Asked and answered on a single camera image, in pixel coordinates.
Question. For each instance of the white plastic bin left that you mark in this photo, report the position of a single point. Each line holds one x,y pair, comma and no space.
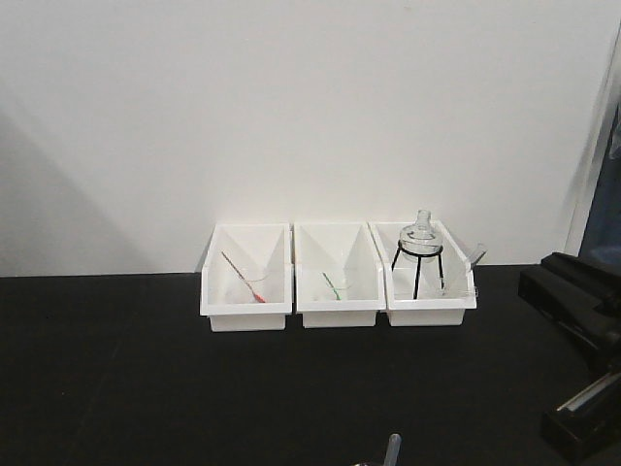
263,253

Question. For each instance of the white plastic bin right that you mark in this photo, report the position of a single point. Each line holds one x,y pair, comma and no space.
430,308

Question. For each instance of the white plastic bin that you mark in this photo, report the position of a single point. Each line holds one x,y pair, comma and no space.
347,253
263,253
430,308

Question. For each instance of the glass flask on stand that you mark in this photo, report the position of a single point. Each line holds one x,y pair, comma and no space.
420,239

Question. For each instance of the clear plastic pipette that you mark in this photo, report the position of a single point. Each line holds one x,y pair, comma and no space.
392,450

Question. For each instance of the green tipped glass pipette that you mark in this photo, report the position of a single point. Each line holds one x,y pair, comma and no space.
334,289

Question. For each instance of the red tipped glass pipette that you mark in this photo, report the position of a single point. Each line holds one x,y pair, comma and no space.
256,296

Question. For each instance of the black wire tripod stand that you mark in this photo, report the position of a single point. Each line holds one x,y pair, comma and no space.
417,272

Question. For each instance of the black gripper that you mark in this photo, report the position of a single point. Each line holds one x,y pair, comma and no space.
581,297

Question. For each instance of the white plastic bin middle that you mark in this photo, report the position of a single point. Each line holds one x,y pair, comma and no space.
347,253

